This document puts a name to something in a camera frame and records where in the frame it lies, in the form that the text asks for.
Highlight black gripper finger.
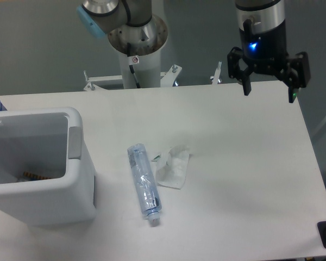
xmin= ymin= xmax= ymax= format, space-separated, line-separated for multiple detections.
xmin=279 ymin=52 xmax=311 ymax=103
xmin=227 ymin=47 xmax=252 ymax=96

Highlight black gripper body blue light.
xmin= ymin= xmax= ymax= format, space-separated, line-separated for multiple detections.
xmin=240 ymin=19 xmax=288 ymax=75

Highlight white plastic wrapper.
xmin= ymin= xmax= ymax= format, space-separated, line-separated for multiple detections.
xmin=151 ymin=145 xmax=190 ymax=190

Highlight crushed clear plastic bottle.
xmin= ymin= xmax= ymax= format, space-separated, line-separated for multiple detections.
xmin=127 ymin=144 xmax=162 ymax=227

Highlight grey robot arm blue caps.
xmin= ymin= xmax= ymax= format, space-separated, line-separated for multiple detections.
xmin=77 ymin=1 xmax=311 ymax=103

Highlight white trash can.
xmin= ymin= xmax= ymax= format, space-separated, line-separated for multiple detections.
xmin=0 ymin=107 xmax=96 ymax=226

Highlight orange striped trash in bin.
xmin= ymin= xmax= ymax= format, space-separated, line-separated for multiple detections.
xmin=23 ymin=171 xmax=51 ymax=181

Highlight white base frame with bolts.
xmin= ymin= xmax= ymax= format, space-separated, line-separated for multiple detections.
xmin=83 ymin=61 xmax=222 ymax=91

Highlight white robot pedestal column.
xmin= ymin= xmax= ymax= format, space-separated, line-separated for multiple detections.
xmin=117 ymin=50 xmax=161 ymax=89

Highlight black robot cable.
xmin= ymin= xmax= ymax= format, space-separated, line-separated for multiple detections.
xmin=126 ymin=42 xmax=141 ymax=89

